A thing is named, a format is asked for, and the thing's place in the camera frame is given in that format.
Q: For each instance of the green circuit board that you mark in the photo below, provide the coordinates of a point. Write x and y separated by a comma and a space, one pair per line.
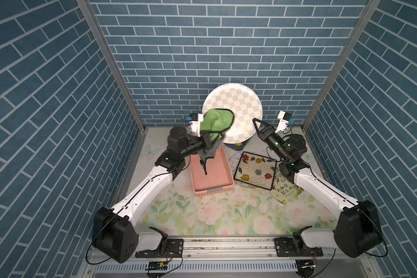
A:
161, 266

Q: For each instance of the colourful picture book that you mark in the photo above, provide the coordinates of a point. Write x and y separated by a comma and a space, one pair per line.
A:
284, 191

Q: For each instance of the pink plastic basket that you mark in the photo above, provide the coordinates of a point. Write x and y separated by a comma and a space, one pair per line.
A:
216, 179

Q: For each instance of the square flower plate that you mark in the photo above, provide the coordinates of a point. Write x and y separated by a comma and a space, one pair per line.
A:
255, 170

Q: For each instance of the round checkered plate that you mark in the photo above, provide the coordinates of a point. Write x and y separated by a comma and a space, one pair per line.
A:
245, 105

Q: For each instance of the floral table mat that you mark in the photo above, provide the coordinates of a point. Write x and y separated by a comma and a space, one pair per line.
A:
243, 210

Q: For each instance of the aluminium corner post left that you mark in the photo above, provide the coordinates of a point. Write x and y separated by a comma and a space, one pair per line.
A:
92, 22

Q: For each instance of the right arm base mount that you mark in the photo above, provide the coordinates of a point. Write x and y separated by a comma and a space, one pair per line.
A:
295, 247

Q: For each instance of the green microfiber cloth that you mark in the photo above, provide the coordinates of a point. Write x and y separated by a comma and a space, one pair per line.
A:
216, 123

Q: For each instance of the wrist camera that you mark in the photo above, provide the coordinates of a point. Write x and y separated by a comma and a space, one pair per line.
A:
285, 119
195, 121

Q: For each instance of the teal plastic bin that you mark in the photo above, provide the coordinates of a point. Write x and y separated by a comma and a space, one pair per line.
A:
237, 146

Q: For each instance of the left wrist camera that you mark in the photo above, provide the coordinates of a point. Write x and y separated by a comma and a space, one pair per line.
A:
195, 121

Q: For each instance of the aluminium corner post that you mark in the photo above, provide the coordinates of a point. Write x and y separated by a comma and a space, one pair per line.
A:
92, 22
366, 15

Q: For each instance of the round colourful squiggle plate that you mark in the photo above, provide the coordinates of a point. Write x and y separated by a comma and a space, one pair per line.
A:
234, 162

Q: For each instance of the aluminium corner post right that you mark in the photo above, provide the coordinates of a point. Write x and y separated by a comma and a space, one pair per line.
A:
366, 15

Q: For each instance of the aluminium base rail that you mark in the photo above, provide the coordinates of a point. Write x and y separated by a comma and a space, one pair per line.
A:
235, 257

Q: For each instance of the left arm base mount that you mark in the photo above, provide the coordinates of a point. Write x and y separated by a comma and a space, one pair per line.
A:
154, 243

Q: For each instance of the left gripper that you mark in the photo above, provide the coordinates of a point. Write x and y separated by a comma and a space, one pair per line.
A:
203, 142

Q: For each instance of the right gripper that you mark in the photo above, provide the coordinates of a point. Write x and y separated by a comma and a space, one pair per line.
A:
265, 135

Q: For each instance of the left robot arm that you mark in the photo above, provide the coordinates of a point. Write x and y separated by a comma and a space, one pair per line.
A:
114, 228

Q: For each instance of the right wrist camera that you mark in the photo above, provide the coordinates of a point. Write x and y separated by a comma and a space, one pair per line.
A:
285, 119

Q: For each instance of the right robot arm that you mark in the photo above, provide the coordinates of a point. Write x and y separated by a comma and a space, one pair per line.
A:
358, 228

